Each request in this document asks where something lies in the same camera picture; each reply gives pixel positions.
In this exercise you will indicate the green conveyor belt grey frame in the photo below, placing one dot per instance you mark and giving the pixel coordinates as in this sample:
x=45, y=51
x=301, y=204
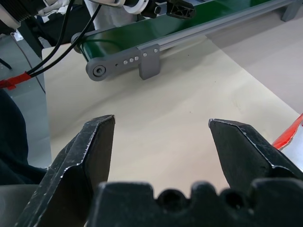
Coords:
x=132, y=39

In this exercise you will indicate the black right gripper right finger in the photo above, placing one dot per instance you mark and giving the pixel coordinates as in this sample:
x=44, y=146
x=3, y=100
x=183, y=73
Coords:
x=243, y=153

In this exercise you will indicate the dark navy fabric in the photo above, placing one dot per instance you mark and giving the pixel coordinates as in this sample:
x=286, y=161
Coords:
x=11, y=137

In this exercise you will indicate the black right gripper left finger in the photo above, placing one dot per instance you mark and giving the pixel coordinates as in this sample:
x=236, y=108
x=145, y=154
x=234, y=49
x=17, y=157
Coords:
x=71, y=165

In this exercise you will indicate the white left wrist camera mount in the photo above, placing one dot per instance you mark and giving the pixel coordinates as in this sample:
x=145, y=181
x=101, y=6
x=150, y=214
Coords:
x=135, y=6

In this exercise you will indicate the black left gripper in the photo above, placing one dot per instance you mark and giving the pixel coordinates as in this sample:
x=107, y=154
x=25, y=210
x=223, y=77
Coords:
x=155, y=9

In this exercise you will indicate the red tape strip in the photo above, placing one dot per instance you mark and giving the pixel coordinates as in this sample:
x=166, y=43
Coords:
x=14, y=80
x=287, y=139

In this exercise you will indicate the white fabric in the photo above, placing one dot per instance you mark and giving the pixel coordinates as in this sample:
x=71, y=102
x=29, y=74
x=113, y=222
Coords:
x=106, y=20

